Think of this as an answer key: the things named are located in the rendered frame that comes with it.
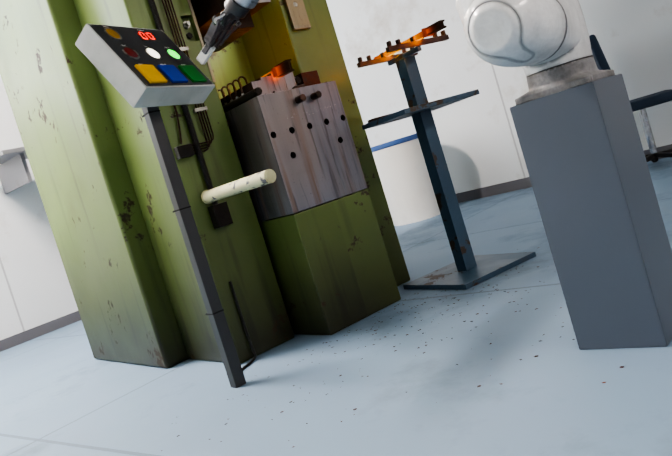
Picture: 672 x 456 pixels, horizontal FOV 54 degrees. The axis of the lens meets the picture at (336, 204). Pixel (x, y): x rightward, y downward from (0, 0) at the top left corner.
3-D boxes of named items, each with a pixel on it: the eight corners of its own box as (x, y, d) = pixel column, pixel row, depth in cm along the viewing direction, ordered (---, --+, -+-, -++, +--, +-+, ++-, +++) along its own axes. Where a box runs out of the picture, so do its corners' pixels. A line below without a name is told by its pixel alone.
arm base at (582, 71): (622, 72, 158) (616, 50, 158) (589, 82, 142) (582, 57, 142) (551, 95, 171) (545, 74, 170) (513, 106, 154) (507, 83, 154)
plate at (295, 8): (311, 27, 281) (299, -12, 281) (294, 29, 276) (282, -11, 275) (308, 29, 283) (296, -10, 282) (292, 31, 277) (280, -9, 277)
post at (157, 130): (246, 383, 215) (144, 62, 209) (236, 388, 213) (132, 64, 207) (240, 382, 218) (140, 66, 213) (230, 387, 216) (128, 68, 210)
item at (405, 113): (479, 93, 271) (478, 89, 271) (405, 114, 250) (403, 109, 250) (433, 110, 296) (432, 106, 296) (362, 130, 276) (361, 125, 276)
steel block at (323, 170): (368, 187, 264) (335, 80, 262) (293, 213, 240) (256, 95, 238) (291, 207, 308) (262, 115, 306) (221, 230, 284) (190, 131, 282)
